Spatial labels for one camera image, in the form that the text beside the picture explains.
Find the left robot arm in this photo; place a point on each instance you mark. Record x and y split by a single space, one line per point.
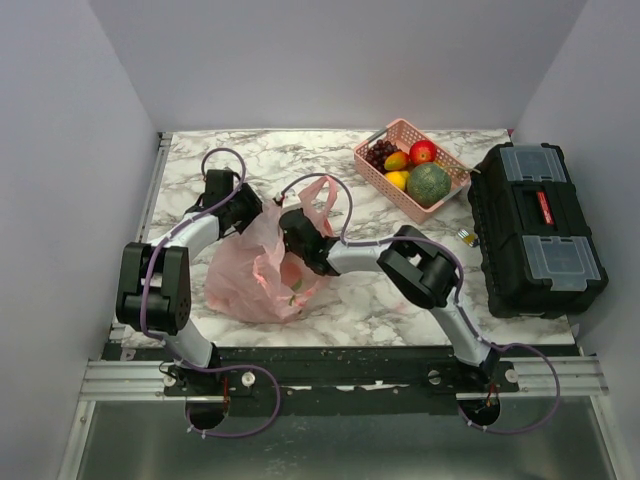
154 291

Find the yellow fake lemon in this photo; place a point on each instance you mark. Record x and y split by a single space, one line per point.
398 178

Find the orange fake pepper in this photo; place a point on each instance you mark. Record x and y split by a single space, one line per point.
397 161

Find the pink perforated plastic basket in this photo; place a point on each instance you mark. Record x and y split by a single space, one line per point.
403 134

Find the black plastic toolbox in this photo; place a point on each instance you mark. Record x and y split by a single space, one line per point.
538 254

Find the green fake melon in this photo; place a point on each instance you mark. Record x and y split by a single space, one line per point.
428 184

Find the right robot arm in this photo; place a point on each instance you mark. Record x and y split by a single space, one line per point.
426 273

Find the pink plastic bag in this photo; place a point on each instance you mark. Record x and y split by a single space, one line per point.
253 278

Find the red fake apple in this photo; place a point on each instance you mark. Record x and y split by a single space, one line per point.
422 151

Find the dark red fake grapes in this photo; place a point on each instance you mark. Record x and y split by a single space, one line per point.
377 154

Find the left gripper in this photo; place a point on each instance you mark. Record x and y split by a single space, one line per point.
246 194

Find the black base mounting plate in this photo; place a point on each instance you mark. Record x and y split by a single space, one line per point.
336 381

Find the small yellow black object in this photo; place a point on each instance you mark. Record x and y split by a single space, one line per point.
469 238

